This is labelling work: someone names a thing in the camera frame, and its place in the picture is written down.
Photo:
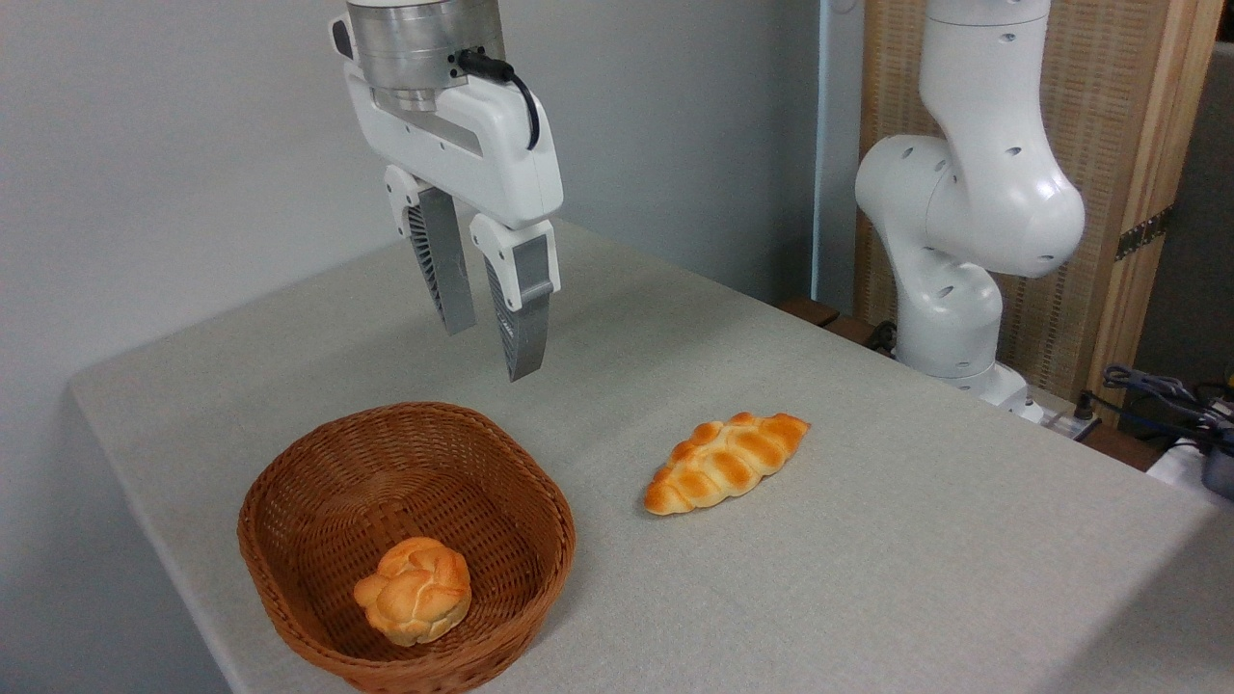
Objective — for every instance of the long braided bread loaf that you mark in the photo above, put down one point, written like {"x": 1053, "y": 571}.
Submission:
{"x": 725, "y": 463}

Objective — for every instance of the grey tablecloth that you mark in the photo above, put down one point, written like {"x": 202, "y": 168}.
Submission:
{"x": 868, "y": 578}

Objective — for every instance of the metal screen hinge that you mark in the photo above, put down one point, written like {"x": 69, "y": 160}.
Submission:
{"x": 1145, "y": 232}

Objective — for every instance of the white cloth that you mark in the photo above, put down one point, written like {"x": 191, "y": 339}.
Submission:
{"x": 1178, "y": 465}

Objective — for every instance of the brown wicker basket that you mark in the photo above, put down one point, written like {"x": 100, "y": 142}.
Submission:
{"x": 318, "y": 501}

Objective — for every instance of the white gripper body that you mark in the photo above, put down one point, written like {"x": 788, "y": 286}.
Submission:
{"x": 482, "y": 154}

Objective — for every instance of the round knotted bread roll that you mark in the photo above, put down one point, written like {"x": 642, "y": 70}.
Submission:
{"x": 415, "y": 590}

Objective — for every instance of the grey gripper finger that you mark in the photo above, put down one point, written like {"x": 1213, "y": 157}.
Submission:
{"x": 521, "y": 308}
{"x": 442, "y": 260}

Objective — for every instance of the blue-grey box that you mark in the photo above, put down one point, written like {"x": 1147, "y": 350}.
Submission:
{"x": 1220, "y": 467}

